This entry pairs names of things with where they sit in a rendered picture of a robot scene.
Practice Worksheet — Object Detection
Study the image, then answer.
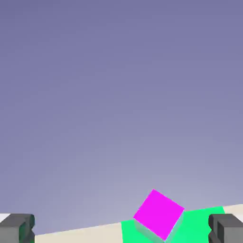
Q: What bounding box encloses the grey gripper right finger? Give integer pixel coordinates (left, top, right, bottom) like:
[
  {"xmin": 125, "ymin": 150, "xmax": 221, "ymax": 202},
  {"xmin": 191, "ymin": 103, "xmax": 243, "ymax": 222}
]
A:
[{"xmin": 208, "ymin": 213, "xmax": 243, "ymax": 243}]

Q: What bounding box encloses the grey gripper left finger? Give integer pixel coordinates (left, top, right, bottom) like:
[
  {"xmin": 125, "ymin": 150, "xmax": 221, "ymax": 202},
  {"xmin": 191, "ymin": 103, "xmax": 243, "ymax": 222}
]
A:
[{"xmin": 0, "ymin": 213, "xmax": 36, "ymax": 243}]

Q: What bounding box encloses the small magenta cube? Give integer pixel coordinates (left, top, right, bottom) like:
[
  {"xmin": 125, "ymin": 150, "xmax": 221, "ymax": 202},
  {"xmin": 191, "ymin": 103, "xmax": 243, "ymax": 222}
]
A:
[{"xmin": 132, "ymin": 188, "xmax": 185, "ymax": 243}]

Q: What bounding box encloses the large green box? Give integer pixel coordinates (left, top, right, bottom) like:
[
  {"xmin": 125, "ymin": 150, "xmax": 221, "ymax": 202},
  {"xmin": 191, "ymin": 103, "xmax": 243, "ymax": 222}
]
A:
[{"xmin": 121, "ymin": 206, "xmax": 226, "ymax": 243}]

